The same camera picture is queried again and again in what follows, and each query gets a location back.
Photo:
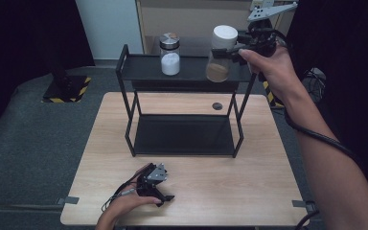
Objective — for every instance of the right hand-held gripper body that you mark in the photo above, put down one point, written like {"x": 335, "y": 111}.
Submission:
{"x": 263, "y": 38}

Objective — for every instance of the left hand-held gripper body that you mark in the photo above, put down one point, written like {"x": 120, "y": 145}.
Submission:
{"x": 156, "y": 175}

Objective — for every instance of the glass jar with white lid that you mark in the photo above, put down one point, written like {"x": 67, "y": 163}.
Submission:
{"x": 218, "y": 70}

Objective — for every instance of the black two-tier metal rack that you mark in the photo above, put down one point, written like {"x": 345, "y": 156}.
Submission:
{"x": 185, "y": 68}

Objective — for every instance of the glass jar with silver lid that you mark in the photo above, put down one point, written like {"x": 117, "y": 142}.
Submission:
{"x": 170, "y": 64}

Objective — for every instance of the person's right hand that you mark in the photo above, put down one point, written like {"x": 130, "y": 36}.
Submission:
{"x": 274, "y": 70}

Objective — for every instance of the person's left hand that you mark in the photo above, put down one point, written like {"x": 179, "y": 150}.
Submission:
{"x": 129, "y": 204}

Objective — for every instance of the light wooden cabinet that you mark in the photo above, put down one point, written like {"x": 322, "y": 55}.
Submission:
{"x": 188, "y": 19}

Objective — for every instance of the round black table grommet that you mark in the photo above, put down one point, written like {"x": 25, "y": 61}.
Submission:
{"x": 217, "y": 106}

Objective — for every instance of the black stand with striped base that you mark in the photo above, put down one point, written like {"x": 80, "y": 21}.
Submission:
{"x": 271, "y": 96}
{"x": 65, "y": 89}

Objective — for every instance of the dark curtain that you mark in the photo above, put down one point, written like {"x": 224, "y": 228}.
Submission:
{"x": 19, "y": 38}
{"x": 354, "y": 48}

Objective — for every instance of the grey table edge clamp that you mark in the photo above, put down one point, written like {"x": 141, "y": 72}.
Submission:
{"x": 67, "y": 200}
{"x": 302, "y": 204}

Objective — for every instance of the white wall power outlet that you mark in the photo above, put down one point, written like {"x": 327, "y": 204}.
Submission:
{"x": 262, "y": 3}

